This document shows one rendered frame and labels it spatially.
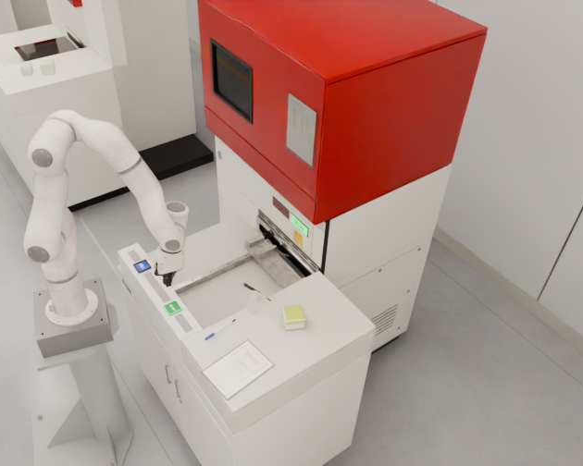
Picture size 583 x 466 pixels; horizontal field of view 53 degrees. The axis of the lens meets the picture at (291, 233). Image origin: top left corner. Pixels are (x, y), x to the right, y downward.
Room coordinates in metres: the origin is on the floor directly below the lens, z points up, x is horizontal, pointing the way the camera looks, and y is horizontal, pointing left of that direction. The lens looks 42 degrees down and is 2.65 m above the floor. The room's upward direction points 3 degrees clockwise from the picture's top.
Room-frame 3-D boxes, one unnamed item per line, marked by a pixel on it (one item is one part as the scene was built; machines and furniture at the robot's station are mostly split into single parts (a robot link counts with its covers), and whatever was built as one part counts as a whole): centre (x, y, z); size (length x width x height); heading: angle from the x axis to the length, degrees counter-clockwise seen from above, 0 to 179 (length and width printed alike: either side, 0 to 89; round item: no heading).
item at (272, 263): (1.75, 0.06, 0.87); 0.36 x 0.08 x 0.03; 38
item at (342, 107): (2.16, -0.13, 1.52); 0.81 x 0.75 x 0.59; 38
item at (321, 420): (1.55, 0.21, 0.41); 0.97 x 0.64 x 0.82; 38
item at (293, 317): (1.36, -0.02, 1.00); 0.07 x 0.07 x 0.07; 12
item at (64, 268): (1.46, 0.82, 1.23); 0.19 x 0.12 x 0.24; 1
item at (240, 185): (1.97, 0.12, 1.02); 0.82 x 0.03 x 0.40; 38
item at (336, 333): (1.31, 0.02, 0.89); 0.62 x 0.35 x 0.14; 128
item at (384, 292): (2.18, -0.15, 0.41); 0.82 x 0.71 x 0.82; 38
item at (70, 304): (1.42, 0.82, 1.02); 0.19 x 0.19 x 0.18
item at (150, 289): (1.51, 0.51, 0.89); 0.55 x 0.09 x 0.14; 38
